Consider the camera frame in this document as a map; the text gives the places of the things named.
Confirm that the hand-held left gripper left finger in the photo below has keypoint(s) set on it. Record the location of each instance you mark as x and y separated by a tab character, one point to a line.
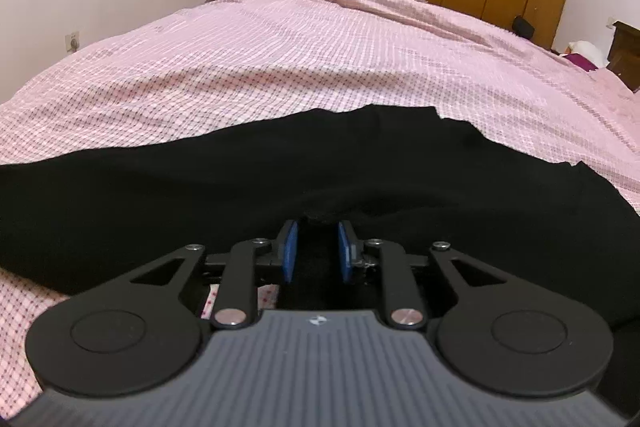
289	253

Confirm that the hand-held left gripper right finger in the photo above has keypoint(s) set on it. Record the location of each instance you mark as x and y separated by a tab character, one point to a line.
345	253

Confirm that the black garment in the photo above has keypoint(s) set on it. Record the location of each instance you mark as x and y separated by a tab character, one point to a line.
150	202

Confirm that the floral bed sheet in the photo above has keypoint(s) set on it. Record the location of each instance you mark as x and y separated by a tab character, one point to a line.
216	303

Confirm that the pink checked duvet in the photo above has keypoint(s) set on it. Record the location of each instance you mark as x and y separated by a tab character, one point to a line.
300	52

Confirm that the small black bag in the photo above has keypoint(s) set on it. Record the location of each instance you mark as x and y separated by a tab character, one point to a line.
524	27

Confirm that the white and purple cloth pile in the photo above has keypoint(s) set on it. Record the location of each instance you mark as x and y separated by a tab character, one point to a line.
582	54

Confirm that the dark wooden nightstand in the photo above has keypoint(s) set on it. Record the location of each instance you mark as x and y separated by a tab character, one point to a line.
626	52

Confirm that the wall socket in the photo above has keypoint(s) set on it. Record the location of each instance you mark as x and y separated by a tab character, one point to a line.
73	42

